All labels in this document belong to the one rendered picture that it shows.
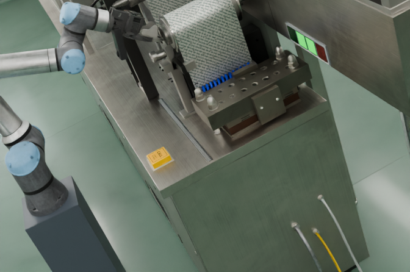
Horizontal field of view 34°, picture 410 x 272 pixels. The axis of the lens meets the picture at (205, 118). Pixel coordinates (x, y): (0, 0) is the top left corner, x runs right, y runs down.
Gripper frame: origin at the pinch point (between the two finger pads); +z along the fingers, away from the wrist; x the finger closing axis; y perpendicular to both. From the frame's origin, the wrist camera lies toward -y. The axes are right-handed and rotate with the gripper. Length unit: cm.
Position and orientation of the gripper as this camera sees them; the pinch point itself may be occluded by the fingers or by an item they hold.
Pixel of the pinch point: (158, 39)
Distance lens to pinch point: 237.6
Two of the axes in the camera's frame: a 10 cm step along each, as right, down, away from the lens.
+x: -3.7, -4.1, 8.3
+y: 3.2, -9.0, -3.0
